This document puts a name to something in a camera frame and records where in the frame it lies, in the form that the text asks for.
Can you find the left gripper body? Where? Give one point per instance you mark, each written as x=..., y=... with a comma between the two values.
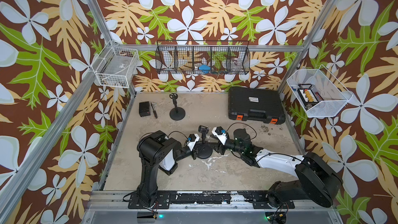
x=193, y=153

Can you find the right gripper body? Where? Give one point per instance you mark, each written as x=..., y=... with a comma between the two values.
x=230, y=144

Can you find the black round stand base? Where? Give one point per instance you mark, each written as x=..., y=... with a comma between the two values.
x=177, y=113

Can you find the black microphone stand pole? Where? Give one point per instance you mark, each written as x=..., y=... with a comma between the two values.
x=174, y=97

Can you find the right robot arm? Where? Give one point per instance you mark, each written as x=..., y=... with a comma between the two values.
x=315, y=180

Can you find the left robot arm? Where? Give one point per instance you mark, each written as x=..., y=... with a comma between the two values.
x=158, y=151

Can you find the black plastic tool case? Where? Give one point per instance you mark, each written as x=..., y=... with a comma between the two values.
x=255, y=104

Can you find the small ratchet screwdriver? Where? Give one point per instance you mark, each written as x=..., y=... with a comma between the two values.
x=153, y=106

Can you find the small black box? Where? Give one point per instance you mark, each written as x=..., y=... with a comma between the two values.
x=144, y=109

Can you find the blue object in basket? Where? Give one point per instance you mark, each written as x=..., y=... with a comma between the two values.
x=204, y=68

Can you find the screw bit box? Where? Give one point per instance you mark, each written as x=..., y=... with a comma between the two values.
x=308, y=94

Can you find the white mesh basket right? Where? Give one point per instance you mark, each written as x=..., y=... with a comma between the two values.
x=335, y=95

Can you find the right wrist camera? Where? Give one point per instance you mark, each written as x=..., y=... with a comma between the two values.
x=221, y=134

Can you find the black wire basket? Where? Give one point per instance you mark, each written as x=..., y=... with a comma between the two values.
x=186, y=56

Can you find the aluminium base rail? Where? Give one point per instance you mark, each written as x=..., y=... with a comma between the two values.
x=203, y=207

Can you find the white wire basket left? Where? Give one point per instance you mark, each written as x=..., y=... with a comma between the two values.
x=115, y=65

